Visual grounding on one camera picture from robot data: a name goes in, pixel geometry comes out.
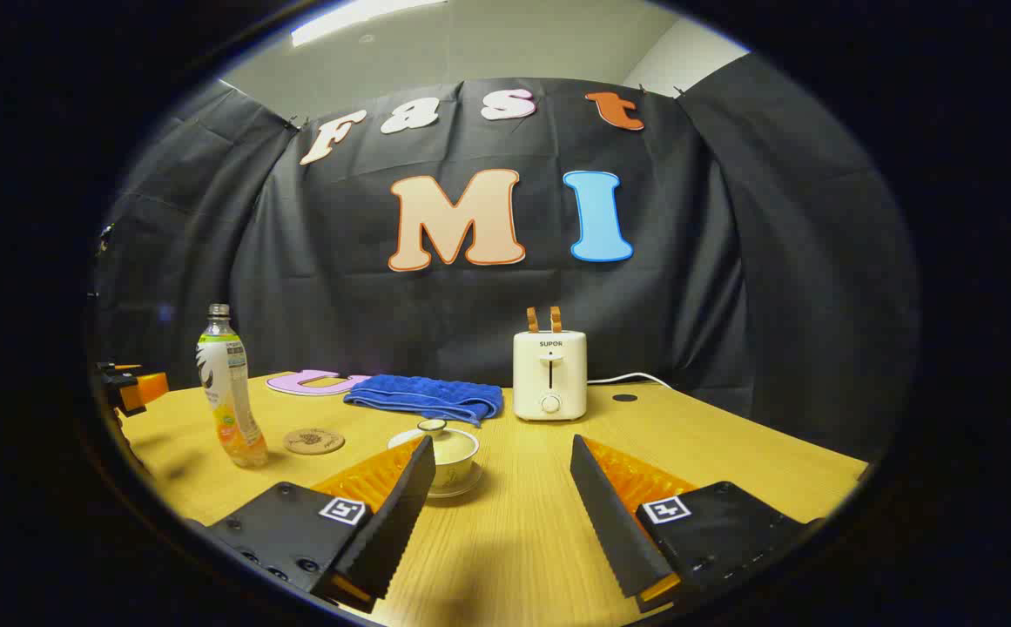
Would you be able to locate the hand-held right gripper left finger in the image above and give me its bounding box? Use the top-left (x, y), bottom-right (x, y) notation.
top-left (187, 435), bottom-right (437, 615)

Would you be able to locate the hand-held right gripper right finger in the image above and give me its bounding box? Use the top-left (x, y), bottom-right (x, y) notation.
top-left (570, 434), bottom-right (824, 613)

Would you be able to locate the clear labelled water bottle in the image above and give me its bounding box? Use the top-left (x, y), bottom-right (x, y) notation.
top-left (196, 304), bottom-right (269, 469)

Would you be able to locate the cream ceramic teacup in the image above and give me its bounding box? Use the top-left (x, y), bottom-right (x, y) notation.
top-left (388, 427), bottom-right (481, 490)

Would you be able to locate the cream teacup lid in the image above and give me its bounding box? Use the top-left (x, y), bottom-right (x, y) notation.
top-left (414, 419), bottom-right (473, 448)

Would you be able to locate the round cork coaster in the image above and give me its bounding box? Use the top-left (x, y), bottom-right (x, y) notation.
top-left (283, 428), bottom-right (346, 455)

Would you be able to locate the cream ceramic saucer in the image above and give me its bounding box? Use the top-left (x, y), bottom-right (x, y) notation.
top-left (425, 466), bottom-right (487, 500)

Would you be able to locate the blue folded towel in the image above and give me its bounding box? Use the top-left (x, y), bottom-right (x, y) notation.
top-left (344, 374), bottom-right (504, 428)

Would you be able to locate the pink letter cutout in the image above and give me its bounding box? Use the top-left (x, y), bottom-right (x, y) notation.
top-left (266, 370), bottom-right (373, 397)

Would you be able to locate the cream toaster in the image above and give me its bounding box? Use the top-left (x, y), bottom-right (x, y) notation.
top-left (513, 330), bottom-right (589, 422)

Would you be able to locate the black backdrop cloth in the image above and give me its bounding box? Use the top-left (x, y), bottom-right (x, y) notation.
top-left (91, 77), bottom-right (920, 462)

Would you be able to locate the white power cable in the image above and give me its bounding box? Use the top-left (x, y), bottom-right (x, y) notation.
top-left (588, 372), bottom-right (673, 390)

